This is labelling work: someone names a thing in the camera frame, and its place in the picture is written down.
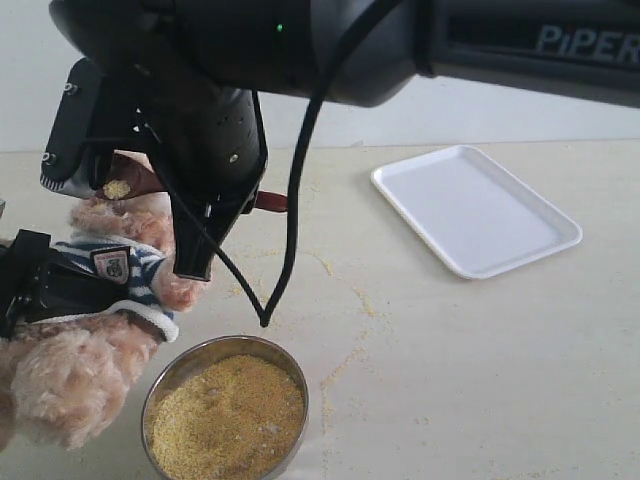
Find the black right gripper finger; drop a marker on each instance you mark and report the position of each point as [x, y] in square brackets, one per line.
[194, 223]

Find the dark red wooden spoon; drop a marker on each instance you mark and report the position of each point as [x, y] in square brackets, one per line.
[131, 176]

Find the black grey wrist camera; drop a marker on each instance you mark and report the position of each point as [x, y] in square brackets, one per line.
[95, 117]

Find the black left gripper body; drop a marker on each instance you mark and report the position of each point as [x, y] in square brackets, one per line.
[21, 263]

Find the round steel bowl of millet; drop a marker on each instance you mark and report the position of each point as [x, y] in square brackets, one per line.
[233, 407]

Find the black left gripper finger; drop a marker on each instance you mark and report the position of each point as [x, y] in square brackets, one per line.
[58, 287]

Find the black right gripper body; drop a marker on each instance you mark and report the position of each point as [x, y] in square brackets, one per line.
[203, 141]

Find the white rectangular plastic tray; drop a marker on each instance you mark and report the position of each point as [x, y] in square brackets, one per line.
[478, 218]

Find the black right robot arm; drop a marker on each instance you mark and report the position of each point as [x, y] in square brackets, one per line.
[361, 53]

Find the beige teddy bear striped sweater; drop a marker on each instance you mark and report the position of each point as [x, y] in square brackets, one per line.
[65, 379]

